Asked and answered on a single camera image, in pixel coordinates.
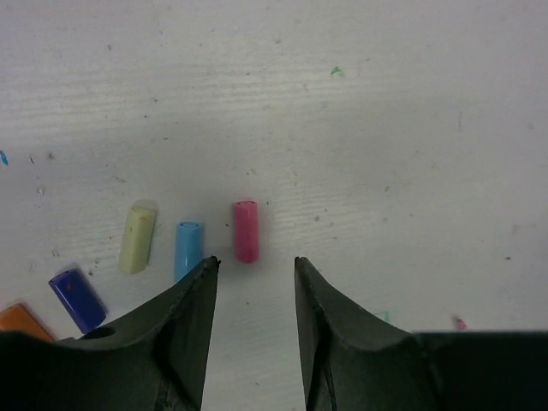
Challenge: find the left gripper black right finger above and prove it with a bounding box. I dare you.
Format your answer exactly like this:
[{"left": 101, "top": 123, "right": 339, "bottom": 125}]
[{"left": 295, "top": 257, "right": 547, "bottom": 410}]

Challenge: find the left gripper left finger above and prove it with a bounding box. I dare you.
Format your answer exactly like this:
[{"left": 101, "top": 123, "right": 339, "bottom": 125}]
[{"left": 1, "top": 257, "right": 220, "bottom": 410}]

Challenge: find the purple pen cap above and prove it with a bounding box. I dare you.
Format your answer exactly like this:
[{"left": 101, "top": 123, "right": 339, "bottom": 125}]
[{"left": 48, "top": 268, "right": 106, "bottom": 334}]

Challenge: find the light blue pen cap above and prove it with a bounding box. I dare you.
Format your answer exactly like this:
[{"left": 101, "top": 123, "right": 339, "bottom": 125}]
[{"left": 174, "top": 221, "right": 204, "bottom": 283}]

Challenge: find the yellow pen cap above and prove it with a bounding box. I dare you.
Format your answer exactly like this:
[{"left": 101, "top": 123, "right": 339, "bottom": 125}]
[{"left": 118, "top": 200, "right": 158, "bottom": 274}]

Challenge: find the orange pen cap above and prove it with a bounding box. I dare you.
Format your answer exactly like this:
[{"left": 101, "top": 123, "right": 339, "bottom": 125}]
[{"left": 0, "top": 303, "right": 55, "bottom": 343}]

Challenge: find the pink pen cap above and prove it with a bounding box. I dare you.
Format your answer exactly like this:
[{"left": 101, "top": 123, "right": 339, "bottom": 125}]
[{"left": 233, "top": 200, "right": 259, "bottom": 264}]

